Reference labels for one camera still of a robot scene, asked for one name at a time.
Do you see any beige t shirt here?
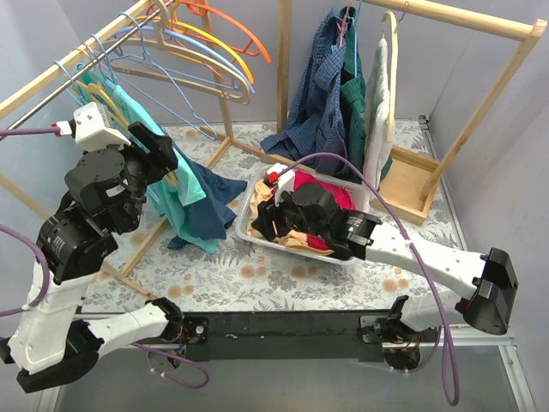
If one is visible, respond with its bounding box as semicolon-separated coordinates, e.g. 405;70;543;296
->
246;180;334;256

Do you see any magenta garment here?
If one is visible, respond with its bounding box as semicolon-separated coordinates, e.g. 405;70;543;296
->
291;170;357;254

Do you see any thin light blue wire hanger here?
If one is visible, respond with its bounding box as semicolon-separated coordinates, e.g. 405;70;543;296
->
53;33;172;215

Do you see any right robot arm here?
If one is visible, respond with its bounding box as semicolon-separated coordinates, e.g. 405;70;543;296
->
251;183;518;342

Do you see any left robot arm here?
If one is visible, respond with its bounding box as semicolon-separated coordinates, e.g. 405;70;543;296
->
1;122;184;393

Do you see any teal t shirt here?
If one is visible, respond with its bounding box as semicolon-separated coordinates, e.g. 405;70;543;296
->
75;70;226;254

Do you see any blue plaid shirt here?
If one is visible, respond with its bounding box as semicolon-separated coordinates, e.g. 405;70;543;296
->
260;9;347;161

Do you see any yellow orange hanger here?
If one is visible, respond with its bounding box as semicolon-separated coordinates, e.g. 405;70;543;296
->
141;15;254;90

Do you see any dark blue garment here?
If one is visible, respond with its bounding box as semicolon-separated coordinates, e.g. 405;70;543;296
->
167;154;248;254

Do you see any floral table cloth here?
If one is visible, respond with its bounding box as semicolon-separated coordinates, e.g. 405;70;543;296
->
81;120;467;313

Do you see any white plastic basket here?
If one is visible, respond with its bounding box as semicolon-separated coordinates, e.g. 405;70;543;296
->
235;164;380;264

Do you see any black base bar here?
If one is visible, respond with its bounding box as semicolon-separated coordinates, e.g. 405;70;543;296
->
166;309;434;364

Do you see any white garment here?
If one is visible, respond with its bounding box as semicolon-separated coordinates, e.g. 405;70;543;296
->
363;39;390;189

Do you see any metal rod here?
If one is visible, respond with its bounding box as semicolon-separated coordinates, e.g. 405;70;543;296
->
1;1;174;136

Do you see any right wooden clothes rack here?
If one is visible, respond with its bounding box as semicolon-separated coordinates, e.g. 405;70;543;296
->
276;0;549;227

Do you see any wooden clothes rack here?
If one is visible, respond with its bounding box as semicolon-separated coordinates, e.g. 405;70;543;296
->
0;0;275;301
276;0;549;227

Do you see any dark green garment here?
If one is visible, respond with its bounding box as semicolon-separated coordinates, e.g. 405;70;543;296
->
340;7;369;170

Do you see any left wooden clothes rack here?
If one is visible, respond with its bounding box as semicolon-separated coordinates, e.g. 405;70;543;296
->
0;0;275;301

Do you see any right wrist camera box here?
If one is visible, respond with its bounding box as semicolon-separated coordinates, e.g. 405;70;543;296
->
263;163;295;206

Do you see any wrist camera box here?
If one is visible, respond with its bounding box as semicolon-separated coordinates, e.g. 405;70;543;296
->
263;163;295;206
51;102;131;152

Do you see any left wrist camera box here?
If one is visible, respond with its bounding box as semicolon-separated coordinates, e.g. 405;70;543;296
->
51;102;131;152

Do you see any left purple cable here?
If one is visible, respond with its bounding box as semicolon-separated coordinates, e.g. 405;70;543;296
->
0;126;57;318

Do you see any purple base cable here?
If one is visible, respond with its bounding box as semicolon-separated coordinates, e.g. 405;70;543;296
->
132;342;211;391

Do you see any aluminium frame rail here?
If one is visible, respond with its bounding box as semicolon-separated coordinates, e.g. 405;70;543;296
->
33;115;537;412

